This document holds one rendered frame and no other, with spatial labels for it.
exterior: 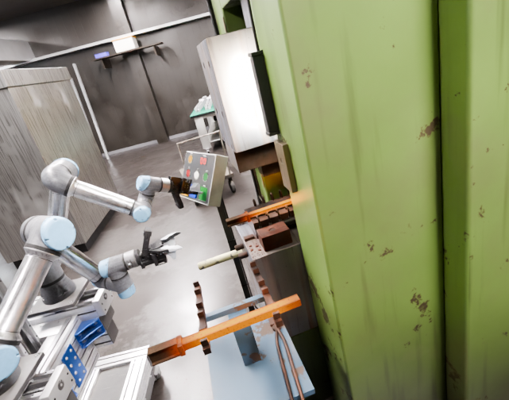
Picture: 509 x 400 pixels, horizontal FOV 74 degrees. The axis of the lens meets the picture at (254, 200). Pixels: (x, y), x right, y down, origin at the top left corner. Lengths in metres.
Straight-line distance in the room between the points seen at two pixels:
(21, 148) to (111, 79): 6.21
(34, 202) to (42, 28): 6.91
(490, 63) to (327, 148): 0.47
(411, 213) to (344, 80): 0.50
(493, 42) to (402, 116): 0.27
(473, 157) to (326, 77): 0.49
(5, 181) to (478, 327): 4.22
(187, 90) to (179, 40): 1.21
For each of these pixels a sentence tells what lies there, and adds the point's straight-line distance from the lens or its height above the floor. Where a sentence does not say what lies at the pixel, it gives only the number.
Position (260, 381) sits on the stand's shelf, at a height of 0.71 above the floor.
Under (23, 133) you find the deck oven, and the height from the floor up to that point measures 1.45.
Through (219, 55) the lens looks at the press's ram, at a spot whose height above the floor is 1.66.
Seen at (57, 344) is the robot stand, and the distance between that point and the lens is 1.78.
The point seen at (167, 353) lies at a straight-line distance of 1.04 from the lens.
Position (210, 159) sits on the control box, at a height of 1.18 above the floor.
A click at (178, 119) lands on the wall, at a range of 9.95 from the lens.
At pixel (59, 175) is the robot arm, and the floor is 1.37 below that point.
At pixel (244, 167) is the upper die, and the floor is 1.24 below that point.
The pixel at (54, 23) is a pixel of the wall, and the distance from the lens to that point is 10.61.
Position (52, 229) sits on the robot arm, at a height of 1.27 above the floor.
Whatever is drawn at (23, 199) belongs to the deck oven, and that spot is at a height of 0.80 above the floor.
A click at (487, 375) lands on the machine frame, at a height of 0.27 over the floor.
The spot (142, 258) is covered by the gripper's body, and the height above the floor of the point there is 0.96.
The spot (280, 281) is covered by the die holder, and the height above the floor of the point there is 0.77.
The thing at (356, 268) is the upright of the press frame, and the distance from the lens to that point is 1.21.
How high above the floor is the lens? 1.64
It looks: 23 degrees down
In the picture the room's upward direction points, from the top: 15 degrees counter-clockwise
